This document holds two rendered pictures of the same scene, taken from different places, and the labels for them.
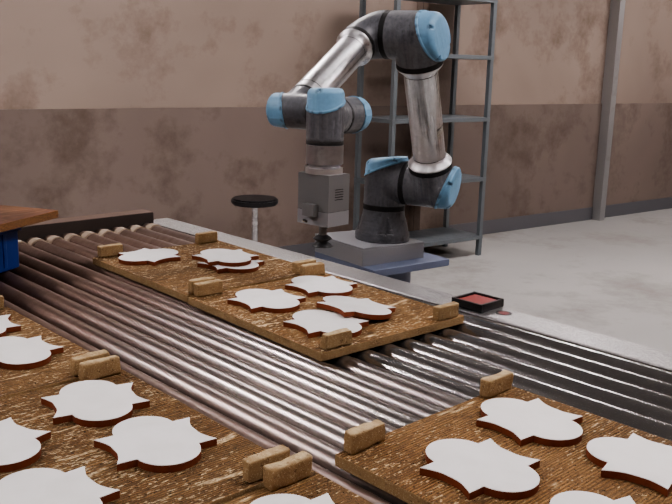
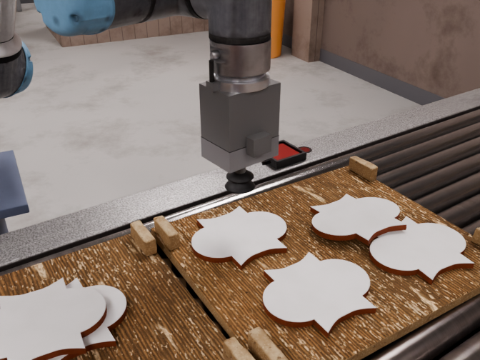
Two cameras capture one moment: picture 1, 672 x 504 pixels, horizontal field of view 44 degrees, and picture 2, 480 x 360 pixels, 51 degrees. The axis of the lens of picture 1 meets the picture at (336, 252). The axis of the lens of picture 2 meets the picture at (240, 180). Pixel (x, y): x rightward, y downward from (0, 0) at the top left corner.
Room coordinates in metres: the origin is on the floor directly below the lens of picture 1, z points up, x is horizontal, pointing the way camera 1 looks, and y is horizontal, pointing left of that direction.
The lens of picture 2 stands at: (1.57, 0.64, 1.38)
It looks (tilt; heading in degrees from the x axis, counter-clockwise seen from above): 29 degrees down; 280
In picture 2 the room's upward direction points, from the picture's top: straight up
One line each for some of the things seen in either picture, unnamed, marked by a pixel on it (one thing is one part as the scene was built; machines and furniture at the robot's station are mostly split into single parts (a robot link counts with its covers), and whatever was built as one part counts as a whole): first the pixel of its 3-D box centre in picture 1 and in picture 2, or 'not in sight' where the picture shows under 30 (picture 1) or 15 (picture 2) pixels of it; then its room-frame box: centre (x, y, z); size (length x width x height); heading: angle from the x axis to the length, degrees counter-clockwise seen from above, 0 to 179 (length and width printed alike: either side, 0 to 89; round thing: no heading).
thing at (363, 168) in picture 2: (446, 310); (363, 168); (1.49, -0.21, 0.95); 0.06 x 0.02 x 0.03; 131
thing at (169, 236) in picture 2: (312, 269); (166, 231); (1.78, 0.05, 0.95); 0.06 x 0.02 x 0.03; 131
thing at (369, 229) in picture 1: (383, 221); not in sight; (2.30, -0.13, 0.97); 0.15 x 0.15 x 0.10
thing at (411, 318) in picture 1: (322, 309); (326, 248); (1.55, 0.02, 0.93); 0.41 x 0.35 x 0.02; 41
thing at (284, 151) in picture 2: (477, 302); (280, 154); (1.65, -0.29, 0.92); 0.06 x 0.06 x 0.01; 44
